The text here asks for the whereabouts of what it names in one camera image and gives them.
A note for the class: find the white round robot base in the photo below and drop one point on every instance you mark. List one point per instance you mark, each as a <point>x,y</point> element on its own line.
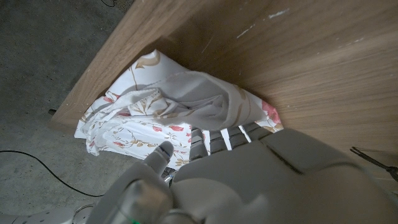
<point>37,216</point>

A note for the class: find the white cloth with red flowers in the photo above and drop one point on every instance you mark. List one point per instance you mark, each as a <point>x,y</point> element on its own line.
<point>186,99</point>

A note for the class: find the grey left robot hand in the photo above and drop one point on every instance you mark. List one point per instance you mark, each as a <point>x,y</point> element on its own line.
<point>264,180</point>

